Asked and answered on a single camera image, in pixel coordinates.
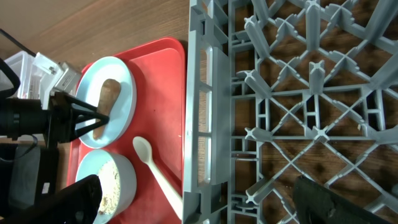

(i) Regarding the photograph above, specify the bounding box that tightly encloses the grey dishwasher rack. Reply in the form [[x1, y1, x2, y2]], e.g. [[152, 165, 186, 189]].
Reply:
[[182, 0, 397, 223]]

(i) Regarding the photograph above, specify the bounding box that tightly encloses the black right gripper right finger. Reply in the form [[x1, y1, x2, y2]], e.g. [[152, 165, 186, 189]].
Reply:
[[293, 175, 389, 224]]

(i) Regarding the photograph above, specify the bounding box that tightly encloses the clear plastic waste bin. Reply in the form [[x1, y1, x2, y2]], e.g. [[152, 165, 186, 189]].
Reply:
[[5, 51, 41, 100]]

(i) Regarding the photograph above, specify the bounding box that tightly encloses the white plastic spoon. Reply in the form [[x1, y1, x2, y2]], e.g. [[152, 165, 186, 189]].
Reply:
[[132, 136, 183, 220]]

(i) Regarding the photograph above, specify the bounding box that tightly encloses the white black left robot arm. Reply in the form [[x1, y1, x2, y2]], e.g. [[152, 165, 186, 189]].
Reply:
[[1, 30, 109, 149]]

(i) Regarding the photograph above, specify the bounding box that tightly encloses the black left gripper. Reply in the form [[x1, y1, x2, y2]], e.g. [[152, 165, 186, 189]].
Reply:
[[44, 92, 109, 148]]

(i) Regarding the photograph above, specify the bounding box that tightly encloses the light blue plate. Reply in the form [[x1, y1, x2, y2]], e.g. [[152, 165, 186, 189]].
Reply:
[[76, 56, 137, 149]]

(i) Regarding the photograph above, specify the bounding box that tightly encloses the light blue bowl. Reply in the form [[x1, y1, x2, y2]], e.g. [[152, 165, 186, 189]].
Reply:
[[75, 149, 137, 224]]

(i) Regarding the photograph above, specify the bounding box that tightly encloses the black food waste tray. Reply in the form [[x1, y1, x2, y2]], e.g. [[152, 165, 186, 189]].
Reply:
[[1, 143, 60, 218]]

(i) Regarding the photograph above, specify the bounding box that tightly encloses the red serving tray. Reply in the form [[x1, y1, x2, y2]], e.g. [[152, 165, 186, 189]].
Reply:
[[66, 37, 187, 224]]

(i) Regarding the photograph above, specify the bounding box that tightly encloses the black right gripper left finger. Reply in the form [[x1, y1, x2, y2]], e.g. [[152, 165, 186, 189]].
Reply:
[[1, 174, 102, 224]]

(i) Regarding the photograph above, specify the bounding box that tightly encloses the pile of white rice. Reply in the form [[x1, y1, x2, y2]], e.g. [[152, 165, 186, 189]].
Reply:
[[98, 161, 121, 215]]

